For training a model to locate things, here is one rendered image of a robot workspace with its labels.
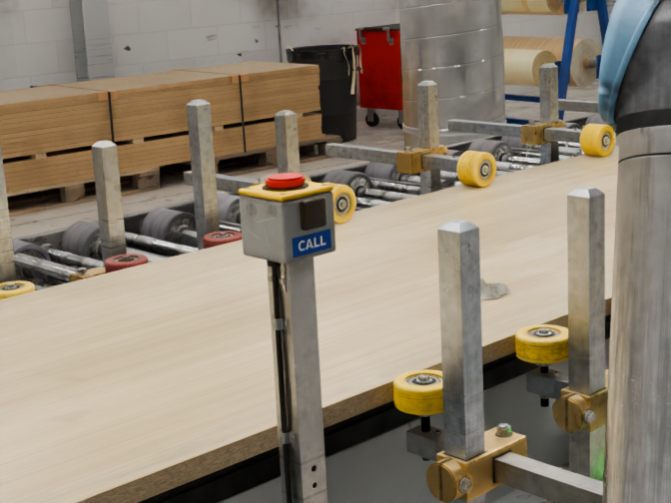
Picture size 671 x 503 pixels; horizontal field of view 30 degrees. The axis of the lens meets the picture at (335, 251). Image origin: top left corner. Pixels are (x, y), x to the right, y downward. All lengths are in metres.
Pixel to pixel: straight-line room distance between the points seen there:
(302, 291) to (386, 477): 0.54
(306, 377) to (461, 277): 0.25
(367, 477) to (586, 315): 0.37
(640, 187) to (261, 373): 0.81
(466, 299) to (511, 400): 0.49
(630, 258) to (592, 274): 0.65
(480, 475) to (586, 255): 0.32
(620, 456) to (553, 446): 1.05
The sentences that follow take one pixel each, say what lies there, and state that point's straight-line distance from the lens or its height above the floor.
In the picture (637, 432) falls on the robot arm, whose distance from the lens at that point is 1.00.
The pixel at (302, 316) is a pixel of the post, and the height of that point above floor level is 1.09.
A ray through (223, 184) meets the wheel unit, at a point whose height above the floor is 0.95.
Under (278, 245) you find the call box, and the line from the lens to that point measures 1.24.
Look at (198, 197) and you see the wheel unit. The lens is 2.58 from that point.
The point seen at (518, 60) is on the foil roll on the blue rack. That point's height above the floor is 0.62.
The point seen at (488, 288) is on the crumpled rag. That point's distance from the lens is 2.00.
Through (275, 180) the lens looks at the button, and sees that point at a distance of 1.25.
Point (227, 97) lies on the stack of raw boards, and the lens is 8.32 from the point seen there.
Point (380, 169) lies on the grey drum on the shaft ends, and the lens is 3.55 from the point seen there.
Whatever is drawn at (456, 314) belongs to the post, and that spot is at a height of 1.03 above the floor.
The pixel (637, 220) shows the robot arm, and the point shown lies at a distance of 1.01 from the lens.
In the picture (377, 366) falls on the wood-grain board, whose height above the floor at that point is 0.90.
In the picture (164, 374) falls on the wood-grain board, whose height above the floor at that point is 0.90.
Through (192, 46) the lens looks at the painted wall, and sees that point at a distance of 9.68.
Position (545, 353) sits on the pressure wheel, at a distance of 1.77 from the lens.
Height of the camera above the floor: 1.46
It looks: 14 degrees down
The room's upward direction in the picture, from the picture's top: 3 degrees counter-clockwise
